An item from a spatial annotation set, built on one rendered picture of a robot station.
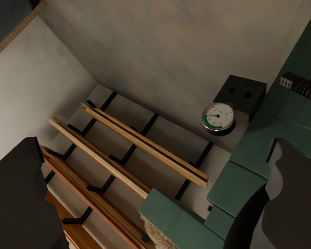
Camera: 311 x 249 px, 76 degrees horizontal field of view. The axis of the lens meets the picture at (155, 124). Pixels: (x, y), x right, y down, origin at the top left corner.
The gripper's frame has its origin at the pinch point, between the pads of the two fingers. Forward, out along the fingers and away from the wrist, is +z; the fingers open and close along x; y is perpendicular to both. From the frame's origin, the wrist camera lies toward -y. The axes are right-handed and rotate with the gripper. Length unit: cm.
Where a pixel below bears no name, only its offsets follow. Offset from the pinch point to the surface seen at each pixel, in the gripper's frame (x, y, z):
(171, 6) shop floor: 12, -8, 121
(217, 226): 11.7, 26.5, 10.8
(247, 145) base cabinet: 19.1, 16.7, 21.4
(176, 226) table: 4.9, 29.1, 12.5
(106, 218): -50, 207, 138
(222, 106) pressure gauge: 13.8, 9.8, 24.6
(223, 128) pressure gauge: 13.1, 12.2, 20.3
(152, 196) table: 0.3, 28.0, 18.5
